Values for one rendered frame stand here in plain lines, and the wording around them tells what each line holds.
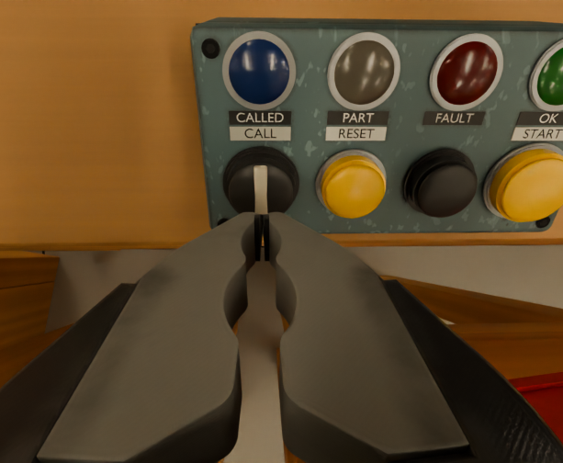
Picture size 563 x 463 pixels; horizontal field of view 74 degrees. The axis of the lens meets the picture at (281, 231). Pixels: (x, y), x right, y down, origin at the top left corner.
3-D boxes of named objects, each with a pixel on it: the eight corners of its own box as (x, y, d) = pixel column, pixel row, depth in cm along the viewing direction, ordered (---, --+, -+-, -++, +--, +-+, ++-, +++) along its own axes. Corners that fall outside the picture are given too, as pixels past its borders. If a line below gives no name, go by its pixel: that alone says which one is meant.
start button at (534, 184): (544, 212, 16) (563, 227, 15) (477, 213, 16) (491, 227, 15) (573, 146, 14) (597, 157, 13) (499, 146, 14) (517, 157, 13)
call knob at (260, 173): (293, 211, 15) (295, 226, 14) (230, 211, 15) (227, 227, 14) (295, 150, 14) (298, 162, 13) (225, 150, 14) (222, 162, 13)
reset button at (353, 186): (376, 208, 15) (383, 222, 14) (318, 208, 15) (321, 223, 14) (385, 152, 14) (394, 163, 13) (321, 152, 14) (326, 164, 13)
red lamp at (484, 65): (485, 108, 13) (511, 91, 12) (424, 107, 13) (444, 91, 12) (483, 58, 13) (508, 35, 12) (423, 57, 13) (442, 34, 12)
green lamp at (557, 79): (579, 108, 13) (615, 92, 12) (520, 108, 13) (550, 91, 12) (577, 59, 14) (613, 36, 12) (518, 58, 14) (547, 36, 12)
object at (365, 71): (388, 107, 13) (403, 91, 12) (327, 107, 13) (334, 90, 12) (388, 57, 13) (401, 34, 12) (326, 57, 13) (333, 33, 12)
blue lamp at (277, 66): (291, 107, 13) (294, 90, 12) (228, 107, 13) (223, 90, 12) (290, 56, 13) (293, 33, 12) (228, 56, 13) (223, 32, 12)
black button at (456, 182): (458, 208, 15) (472, 222, 14) (401, 208, 15) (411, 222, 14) (475, 152, 14) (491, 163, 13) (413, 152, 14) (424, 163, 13)
